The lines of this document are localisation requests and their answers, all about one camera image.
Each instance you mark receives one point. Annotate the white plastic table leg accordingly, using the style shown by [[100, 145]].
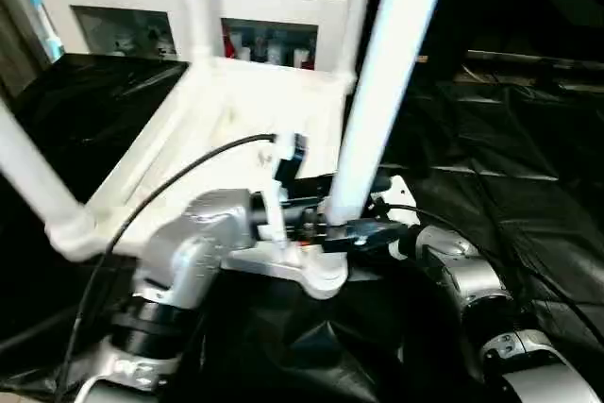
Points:
[[196, 6], [357, 21], [377, 91], [28, 157]]

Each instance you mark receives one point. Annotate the white plastic table top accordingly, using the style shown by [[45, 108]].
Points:
[[236, 105]]

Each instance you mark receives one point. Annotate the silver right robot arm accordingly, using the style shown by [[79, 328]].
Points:
[[472, 271]]

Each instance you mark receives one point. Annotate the black work mat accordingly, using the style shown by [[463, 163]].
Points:
[[495, 148]]

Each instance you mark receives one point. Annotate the white red mug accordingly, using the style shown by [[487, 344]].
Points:
[[304, 59]]

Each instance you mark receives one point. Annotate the light blue packaged box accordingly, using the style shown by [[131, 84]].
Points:
[[49, 35]]

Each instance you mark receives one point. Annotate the grey curtain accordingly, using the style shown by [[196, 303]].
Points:
[[19, 44]]

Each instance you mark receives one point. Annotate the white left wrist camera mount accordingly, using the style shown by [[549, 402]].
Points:
[[278, 214]]

